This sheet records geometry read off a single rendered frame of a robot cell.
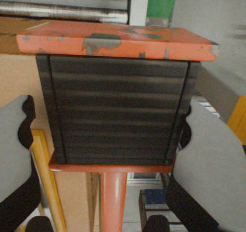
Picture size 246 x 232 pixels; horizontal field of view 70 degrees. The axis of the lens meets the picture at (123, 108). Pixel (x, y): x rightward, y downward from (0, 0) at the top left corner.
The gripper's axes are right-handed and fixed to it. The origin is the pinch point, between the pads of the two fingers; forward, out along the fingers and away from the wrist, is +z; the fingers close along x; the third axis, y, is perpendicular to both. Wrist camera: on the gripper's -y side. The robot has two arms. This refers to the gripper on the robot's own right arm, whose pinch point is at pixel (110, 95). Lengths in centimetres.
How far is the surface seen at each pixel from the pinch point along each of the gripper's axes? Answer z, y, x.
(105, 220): -1.4, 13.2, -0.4
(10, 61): 12.8, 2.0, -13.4
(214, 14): 108, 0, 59
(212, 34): 108, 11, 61
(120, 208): -1.4, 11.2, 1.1
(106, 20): 53, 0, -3
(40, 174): 10.7, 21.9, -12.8
